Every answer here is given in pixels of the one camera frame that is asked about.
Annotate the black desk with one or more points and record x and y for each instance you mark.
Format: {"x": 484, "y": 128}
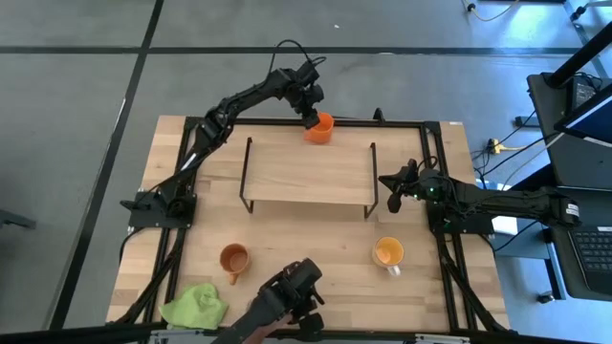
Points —
{"x": 559, "y": 157}

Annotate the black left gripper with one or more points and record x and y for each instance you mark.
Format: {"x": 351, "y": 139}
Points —
{"x": 306, "y": 98}

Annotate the bright orange plastic cup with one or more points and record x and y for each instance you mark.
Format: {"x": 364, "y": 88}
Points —
{"x": 322, "y": 134}

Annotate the green cloth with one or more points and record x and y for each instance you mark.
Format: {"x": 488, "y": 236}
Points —
{"x": 193, "y": 308}

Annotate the black metal table frame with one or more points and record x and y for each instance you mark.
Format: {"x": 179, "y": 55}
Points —
{"x": 258, "y": 121}

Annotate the yellow power strip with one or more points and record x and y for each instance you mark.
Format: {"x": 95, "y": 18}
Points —
{"x": 495, "y": 144}

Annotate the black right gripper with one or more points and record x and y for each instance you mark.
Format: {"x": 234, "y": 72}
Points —
{"x": 430, "y": 186}

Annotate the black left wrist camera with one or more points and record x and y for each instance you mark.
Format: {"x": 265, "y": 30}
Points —
{"x": 308, "y": 71}

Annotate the white paper sheet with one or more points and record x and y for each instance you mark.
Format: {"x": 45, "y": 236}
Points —
{"x": 504, "y": 224}

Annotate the black slanted pole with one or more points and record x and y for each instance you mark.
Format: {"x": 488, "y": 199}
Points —
{"x": 581, "y": 57}

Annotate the black monitor with blue screen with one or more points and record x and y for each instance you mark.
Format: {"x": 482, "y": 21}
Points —
{"x": 593, "y": 117}

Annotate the wooden shelf with black legs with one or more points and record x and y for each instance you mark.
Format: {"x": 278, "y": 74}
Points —
{"x": 306, "y": 172}

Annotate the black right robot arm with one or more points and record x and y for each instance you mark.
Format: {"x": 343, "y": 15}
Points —
{"x": 516, "y": 200}

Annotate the black caster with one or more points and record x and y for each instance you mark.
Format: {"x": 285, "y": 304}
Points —
{"x": 545, "y": 297}

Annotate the terracotta orange mug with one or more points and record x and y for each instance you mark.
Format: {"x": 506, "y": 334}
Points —
{"x": 234, "y": 260}

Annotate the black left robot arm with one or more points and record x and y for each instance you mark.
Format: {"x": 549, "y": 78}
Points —
{"x": 239, "y": 98}

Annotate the black clamp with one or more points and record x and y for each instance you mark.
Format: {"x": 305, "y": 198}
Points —
{"x": 378, "y": 114}

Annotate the person's hand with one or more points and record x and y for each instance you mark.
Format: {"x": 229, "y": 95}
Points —
{"x": 272, "y": 327}

